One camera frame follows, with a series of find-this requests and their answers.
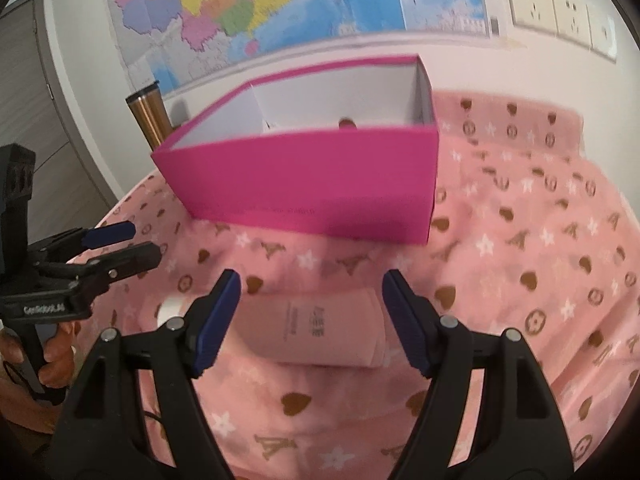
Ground left hand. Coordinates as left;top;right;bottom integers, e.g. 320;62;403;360
1;322;75;388

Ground pink lotion tube white cap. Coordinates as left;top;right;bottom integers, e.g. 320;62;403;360
155;288;388;370

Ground colourful wall map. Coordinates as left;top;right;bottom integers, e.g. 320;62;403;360
106;0;506;94

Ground gold thermos cup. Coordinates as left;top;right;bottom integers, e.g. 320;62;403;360
126;80;175;151

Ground pink cardboard box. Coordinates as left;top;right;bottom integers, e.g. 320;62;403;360
152;55;439;244

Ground brown wooden comb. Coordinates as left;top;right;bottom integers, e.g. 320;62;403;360
338;117;356;129

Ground pink patterned cloth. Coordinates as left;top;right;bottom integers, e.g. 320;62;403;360
76;93;639;479

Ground white wall sockets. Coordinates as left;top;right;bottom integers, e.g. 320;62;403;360
509;0;618;62

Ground white door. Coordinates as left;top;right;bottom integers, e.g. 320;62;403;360
1;0;116;242

